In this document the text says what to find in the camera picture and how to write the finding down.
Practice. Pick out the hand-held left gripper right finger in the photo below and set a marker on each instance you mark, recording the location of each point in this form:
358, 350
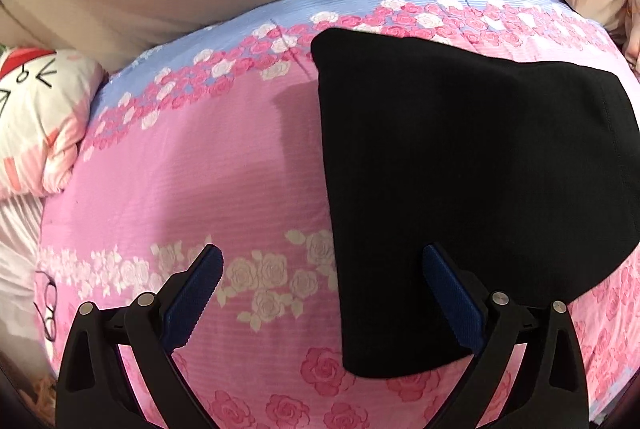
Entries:
452, 299

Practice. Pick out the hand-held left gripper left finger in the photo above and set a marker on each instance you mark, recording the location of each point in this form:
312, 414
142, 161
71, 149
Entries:
192, 294

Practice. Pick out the black pants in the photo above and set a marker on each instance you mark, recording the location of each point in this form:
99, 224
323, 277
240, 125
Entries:
460, 189

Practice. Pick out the cream floral cloth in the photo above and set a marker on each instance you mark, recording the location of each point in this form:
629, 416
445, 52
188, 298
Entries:
631, 34

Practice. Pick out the pink floral bed sheet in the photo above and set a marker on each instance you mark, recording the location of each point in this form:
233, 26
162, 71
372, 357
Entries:
200, 169

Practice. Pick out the white satin cloth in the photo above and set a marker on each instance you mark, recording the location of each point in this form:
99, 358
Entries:
17, 259

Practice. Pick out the cat face print pillow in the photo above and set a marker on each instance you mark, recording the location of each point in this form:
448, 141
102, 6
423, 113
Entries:
37, 119

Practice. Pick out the black frame eyeglasses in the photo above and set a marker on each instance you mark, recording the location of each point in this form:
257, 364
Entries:
49, 309

